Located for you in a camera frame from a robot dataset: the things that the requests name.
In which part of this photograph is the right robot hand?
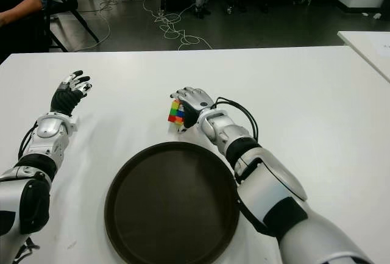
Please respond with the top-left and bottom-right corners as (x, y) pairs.
(169, 87), (215, 134)

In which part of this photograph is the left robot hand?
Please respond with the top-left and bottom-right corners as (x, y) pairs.
(50, 69), (93, 117)

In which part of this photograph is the multicoloured Rubik's cube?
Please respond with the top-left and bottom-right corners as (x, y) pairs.
(167, 99), (186, 125)

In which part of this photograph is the dark round plate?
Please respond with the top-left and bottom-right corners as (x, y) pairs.
(104, 141), (240, 264)

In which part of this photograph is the black office chair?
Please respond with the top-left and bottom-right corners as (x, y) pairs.
(33, 0), (100, 53)

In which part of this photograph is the white side table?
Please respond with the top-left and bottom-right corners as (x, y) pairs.
(336, 30), (390, 84)

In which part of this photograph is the black left forearm cable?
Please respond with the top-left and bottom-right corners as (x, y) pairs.
(17, 122), (39, 161)

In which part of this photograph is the black forearm cable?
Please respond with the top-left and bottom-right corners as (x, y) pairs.
(211, 96), (260, 140)
(17, 122), (39, 161)

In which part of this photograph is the black right forearm cable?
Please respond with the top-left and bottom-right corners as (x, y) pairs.
(211, 96), (260, 140)

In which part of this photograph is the white tangled floor cable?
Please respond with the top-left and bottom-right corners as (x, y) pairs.
(143, 0), (214, 51)

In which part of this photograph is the black left elbow cable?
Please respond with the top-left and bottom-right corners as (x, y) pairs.
(13, 237), (40, 262)

